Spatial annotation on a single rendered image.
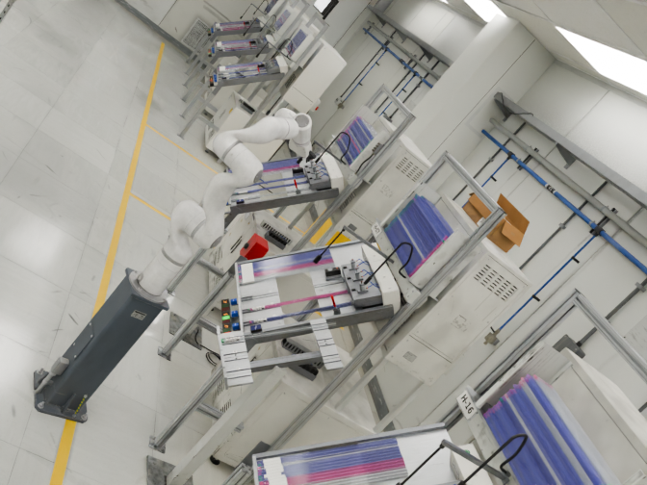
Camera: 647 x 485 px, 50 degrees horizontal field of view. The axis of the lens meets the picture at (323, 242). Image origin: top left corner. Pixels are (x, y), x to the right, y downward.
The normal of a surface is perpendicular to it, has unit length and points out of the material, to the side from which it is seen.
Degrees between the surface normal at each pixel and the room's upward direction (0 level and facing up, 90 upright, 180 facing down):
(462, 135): 90
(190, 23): 90
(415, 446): 45
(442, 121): 90
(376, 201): 90
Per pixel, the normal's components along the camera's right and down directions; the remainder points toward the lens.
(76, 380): 0.33, 0.56
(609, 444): -0.75, -0.52
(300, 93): 0.15, 0.45
